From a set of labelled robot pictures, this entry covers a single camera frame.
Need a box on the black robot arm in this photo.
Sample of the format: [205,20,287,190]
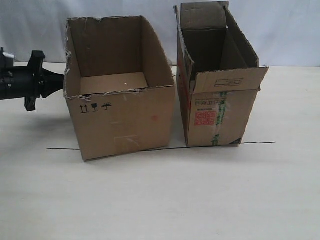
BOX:
[0,47,65,112]

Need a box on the thin black line strip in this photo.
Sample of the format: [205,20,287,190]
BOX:
[46,141,277,152]

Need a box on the tall printed cardboard box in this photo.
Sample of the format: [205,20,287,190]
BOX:
[174,1,268,147]

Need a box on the white backdrop cloth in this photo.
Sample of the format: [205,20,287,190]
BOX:
[0,0,320,67]

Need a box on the wide torn cardboard box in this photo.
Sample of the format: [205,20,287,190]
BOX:
[63,16,176,161]

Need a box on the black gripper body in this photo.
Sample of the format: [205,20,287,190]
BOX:
[24,50,65,112]

